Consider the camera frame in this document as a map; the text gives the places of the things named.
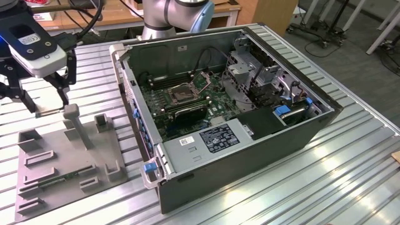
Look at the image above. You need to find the small white box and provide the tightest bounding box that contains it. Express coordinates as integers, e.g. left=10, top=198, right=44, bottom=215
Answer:
left=32, top=13, right=58, bottom=22

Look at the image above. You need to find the green motherboard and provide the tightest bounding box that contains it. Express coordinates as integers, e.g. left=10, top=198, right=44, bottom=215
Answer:
left=139, top=72, right=239, bottom=141

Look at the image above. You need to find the black looped cable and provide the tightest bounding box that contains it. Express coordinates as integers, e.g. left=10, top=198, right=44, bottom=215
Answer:
left=192, top=47, right=235, bottom=74

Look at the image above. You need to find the metal socket cover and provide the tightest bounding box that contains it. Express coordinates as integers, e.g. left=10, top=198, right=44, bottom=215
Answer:
left=190, top=71, right=215, bottom=93

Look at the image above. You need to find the green RAM stick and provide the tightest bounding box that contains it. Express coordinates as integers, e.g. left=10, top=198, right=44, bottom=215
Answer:
left=38, top=170, right=79, bottom=188

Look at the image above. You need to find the metal drive cage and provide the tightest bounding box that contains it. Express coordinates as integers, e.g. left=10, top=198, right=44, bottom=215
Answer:
left=224, top=35, right=314, bottom=109

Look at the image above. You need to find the black RAM slot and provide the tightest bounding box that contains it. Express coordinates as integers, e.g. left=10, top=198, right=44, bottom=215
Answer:
left=151, top=82, right=178, bottom=90
left=150, top=75, right=192, bottom=84
left=150, top=72, right=192, bottom=82
left=150, top=78, right=192, bottom=88

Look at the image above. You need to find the black open PC case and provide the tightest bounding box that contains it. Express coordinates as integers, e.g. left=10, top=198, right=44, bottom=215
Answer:
left=108, top=25, right=344, bottom=214

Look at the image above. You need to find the white desk frame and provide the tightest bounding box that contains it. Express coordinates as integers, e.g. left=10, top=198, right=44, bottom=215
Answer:
left=303, top=0, right=366, bottom=31
left=366, top=0, right=400, bottom=56

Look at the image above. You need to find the black wheeled stand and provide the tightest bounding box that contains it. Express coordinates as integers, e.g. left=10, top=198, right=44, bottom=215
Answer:
left=287, top=0, right=348, bottom=48

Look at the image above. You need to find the blue disk carrier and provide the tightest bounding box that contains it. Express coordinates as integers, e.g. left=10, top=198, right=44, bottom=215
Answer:
left=272, top=105, right=294, bottom=117

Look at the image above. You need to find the grey plastic parts rack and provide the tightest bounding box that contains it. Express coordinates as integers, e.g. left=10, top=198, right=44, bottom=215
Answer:
left=14, top=103, right=130, bottom=222

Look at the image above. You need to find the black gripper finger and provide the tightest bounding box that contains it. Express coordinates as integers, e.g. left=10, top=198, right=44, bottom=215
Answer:
left=0, top=60, right=38, bottom=113
left=43, top=48, right=79, bottom=110

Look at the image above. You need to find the silver square CPU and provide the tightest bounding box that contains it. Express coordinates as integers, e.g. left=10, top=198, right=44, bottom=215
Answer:
left=34, top=106, right=66, bottom=117

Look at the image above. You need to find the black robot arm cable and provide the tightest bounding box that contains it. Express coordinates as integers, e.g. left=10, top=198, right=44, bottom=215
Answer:
left=70, top=0, right=104, bottom=40

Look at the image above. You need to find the wooden cabinet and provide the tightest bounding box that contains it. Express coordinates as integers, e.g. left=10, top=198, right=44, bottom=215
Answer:
left=240, top=0, right=300, bottom=38

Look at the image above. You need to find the grey power supply with label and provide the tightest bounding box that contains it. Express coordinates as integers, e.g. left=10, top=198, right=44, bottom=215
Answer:
left=162, top=118, right=255, bottom=174

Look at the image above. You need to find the white wrist camera black mount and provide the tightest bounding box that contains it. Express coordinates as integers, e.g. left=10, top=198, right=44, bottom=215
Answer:
left=8, top=22, right=68, bottom=79

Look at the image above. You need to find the CPU socket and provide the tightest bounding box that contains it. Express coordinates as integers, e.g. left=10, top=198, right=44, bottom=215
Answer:
left=167, top=84, right=200, bottom=106

